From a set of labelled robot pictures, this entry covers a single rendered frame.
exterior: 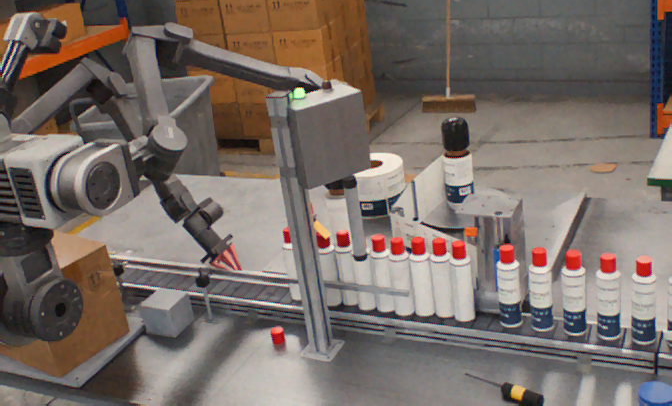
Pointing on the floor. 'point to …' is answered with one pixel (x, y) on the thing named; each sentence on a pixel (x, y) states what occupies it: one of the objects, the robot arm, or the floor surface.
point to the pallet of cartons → (274, 31)
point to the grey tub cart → (194, 89)
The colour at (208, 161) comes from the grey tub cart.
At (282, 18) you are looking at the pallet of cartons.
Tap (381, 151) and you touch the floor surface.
